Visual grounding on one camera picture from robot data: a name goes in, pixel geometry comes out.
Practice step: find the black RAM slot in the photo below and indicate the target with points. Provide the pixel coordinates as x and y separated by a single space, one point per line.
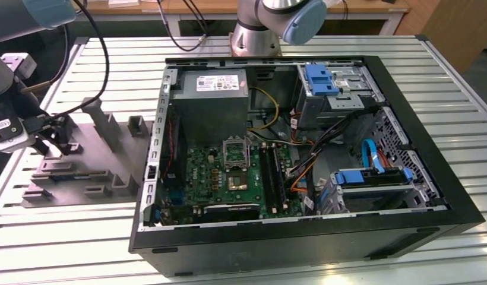
274 178
270 178
266 178

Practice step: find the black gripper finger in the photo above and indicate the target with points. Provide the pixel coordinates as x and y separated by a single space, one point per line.
41 145
62 139

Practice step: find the RAM stick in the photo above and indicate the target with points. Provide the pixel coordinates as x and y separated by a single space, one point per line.
68 177
280 181

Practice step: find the metal drive cage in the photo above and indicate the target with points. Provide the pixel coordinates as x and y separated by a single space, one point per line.
345 104

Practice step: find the grey power supply unit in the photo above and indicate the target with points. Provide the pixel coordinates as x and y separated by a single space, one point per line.
210 112

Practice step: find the blue plastic drive latch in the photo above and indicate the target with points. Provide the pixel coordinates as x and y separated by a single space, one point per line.
318 77

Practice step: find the blue board connector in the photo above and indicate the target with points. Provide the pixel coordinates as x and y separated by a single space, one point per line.
176 198

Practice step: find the green motherboard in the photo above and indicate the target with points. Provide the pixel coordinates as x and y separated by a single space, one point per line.
202 166

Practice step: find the grey parts rack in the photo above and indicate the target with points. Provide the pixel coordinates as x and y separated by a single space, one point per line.
92 160

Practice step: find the hard disk in blue carrier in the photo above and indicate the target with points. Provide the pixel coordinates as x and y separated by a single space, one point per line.
349 176

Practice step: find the wooden cabinet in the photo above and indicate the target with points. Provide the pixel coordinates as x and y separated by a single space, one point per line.
457 29

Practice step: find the small grey camera box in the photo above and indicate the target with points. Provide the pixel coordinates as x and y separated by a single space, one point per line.
22 63

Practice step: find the black PC case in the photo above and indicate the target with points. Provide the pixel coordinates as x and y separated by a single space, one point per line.
266 252

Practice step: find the white paper box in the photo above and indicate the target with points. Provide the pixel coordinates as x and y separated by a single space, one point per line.
121 3

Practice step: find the graphics card with black shroud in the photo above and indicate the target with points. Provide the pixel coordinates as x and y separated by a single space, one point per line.
230 209

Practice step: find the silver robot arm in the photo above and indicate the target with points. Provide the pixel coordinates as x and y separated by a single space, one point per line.
253 41

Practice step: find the CPU socket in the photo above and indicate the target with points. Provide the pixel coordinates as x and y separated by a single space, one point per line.
237 181

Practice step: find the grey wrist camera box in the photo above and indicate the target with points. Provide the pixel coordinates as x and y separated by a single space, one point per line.
9 139

